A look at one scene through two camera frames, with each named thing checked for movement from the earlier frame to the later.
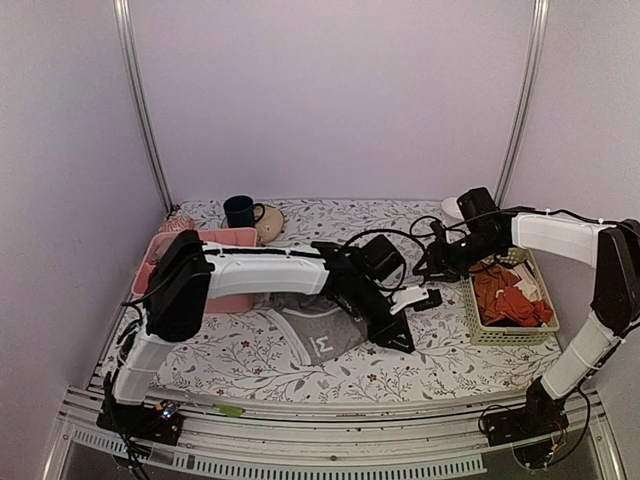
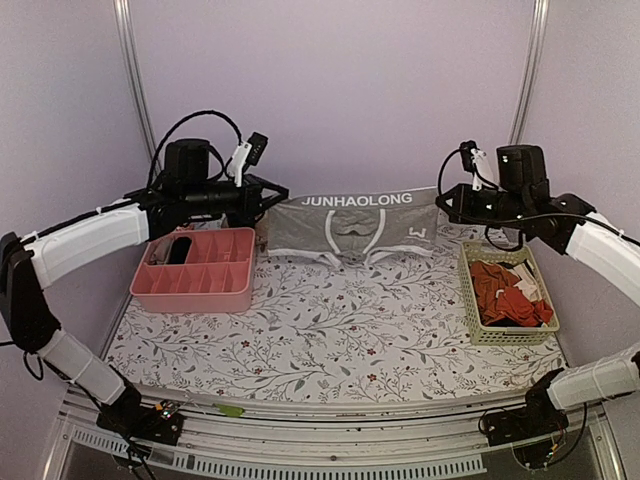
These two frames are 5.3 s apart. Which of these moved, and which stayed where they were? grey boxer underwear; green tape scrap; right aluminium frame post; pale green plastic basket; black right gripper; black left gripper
Moved: grey boxer underwear; black right gripper; black left gripper
Stayed: pale green plastic basket; green tape scrap; right aluminium frame post
